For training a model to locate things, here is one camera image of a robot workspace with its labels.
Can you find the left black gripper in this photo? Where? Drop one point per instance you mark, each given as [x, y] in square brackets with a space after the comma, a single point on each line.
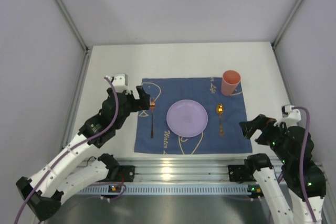
[134, 100]

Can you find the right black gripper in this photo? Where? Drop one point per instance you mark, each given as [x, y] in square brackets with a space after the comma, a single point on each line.
[261, 131]

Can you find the blue embroidered cloth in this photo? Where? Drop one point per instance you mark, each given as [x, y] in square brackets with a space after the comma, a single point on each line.
[205, 91]

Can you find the gold spoon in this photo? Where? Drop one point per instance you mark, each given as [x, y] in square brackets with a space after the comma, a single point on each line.
[220, 111]

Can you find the purple plastic plate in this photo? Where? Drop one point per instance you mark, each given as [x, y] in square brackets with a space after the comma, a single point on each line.
[187, 118]

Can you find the orange plastic cup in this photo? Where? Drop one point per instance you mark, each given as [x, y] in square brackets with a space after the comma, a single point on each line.
[230, 81]

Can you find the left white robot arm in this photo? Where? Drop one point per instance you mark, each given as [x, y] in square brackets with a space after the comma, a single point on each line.
[82, 162]

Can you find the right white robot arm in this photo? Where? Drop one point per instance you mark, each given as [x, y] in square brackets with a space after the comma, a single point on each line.
[305, 181]

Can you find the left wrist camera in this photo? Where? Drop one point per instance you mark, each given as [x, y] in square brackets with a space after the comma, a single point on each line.
[120, 83]

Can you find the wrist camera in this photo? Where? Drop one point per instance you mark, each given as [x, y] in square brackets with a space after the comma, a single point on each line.
[120, 83]
[290, 116]

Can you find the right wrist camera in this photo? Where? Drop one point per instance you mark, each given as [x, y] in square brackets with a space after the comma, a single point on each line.
[290, 116]

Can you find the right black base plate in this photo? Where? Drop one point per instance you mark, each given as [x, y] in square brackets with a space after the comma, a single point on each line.
[240, 174]

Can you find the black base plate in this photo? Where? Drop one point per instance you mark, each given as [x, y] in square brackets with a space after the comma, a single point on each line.
[125, 173]
[240, 174]

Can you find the left aluminium corner post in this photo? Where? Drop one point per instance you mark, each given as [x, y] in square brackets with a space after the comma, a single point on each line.
[71, 24]

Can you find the aluminium corner post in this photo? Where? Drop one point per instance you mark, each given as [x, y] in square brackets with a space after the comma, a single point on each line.
[71, 24]
[289, 19]

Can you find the aluminium mounting rail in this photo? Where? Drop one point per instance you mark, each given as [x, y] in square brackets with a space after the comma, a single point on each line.
[155, 170]

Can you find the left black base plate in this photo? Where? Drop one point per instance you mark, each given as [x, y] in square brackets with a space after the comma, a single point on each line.
[125, 173]

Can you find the slotted cable duct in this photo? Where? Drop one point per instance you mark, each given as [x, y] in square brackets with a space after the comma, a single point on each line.
[171, 189]

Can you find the right aluminium corner post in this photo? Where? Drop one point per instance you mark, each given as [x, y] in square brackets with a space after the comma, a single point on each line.
[289, 19]

